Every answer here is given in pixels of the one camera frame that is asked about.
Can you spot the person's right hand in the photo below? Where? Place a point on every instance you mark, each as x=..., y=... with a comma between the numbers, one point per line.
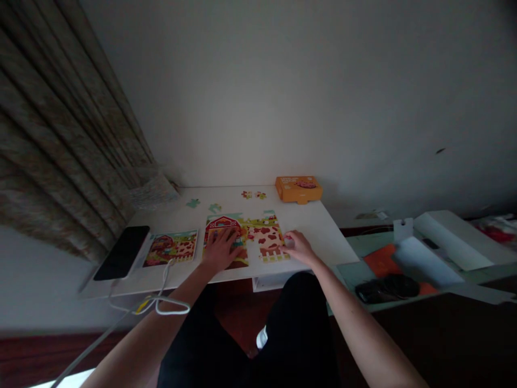
x=302, y=246

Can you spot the person's left hand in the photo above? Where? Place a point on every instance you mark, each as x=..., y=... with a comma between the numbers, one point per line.
x=218, y=250

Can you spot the person's right fingers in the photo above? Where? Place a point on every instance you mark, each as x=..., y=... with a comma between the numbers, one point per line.
x=290, y=240

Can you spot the cow jigsaw puzzle section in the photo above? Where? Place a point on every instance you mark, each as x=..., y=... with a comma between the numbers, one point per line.
x=266, y=238

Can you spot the barn jigsaw puzzle section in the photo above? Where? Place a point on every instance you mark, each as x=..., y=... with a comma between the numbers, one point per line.
x=242, y=226

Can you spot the orange puzzle box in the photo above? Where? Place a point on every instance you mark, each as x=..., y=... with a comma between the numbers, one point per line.
x=299, y=188

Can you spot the yellow pink puzzle piece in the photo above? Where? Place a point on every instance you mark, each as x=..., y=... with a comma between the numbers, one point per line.
x=261, y=195

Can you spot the orange red puzzle piece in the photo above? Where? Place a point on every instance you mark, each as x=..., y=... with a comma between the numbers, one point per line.
x=246, y=194

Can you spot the orange packet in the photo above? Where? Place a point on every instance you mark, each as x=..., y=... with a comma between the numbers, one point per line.
x=379, y=260

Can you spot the mint green puzzle piece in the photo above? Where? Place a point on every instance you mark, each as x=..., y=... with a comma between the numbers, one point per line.
x=193, y=203

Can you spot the black rounded object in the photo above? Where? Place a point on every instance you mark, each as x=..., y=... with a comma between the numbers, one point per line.
x=387, y=287

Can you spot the farm picture reference card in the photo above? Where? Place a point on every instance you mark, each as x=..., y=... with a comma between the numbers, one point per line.
x=171, y=247

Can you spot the person's legs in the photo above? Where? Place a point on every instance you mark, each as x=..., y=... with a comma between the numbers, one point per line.
x=226, y=343

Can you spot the white paper roll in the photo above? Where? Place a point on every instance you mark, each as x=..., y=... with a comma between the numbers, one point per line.
x=428, y=262

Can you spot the large white rolled sheet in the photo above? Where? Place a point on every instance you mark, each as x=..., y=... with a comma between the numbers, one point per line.
x=452, y=238

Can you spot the black smartphone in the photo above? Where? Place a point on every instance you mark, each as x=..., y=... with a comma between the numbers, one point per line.
x=122, y=252

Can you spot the beige patterned curtain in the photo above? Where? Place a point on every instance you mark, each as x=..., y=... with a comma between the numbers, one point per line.
x=60, y=133

